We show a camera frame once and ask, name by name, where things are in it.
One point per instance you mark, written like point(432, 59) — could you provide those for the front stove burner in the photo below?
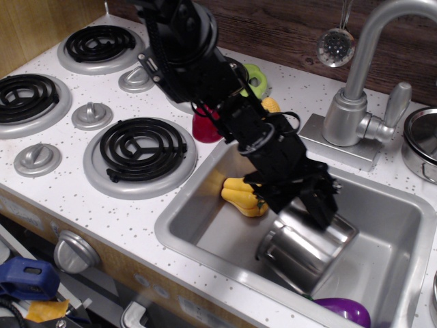
point(139, 158)

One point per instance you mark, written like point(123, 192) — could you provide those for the silver sink basin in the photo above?
point(383, 269)

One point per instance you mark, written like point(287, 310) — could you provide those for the yellow cloth piece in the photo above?
point(42, 311)

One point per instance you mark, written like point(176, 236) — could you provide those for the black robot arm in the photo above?
point(187, 66)

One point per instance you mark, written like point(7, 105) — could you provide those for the blue clamp tool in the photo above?
point(27, 279)

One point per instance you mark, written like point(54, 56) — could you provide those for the far left stove burner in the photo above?
point(32, 103)

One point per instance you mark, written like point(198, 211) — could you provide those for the silver knob centre left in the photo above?
point(92, 116)

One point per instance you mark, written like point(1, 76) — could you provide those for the silver oven door handle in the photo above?
point(134, 316)

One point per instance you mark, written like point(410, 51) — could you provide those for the yellow toy bell pepper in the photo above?
point(242, 196)

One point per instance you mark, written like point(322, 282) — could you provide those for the yellow toy corn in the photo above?
point(271, 107)

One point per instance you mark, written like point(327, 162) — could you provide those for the silver knob lower left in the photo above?
point(37, 160)

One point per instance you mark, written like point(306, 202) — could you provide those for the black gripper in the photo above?
point(283, 170)

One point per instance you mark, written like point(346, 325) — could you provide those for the silver knob upper middle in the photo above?
point(136, 81)

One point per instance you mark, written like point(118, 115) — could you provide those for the purple toy eggplant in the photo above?
point(346, 308)

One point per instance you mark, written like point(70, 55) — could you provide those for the stainless steel pot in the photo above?
point(301, 252)

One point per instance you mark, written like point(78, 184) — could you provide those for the hanging steel strainer ladle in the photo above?
point(336, 46)

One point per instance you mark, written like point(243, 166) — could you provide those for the red toy cup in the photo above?
point(203, 129)

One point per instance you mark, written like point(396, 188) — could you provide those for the steel pan right edge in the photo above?
point(419, 147)

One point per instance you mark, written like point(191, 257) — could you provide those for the silver faucet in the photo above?
point(348, 133)

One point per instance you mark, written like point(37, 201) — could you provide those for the silver oven front knob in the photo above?
point(73, 254)

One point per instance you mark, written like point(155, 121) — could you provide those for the back left stove burner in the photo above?
point(99, 50)

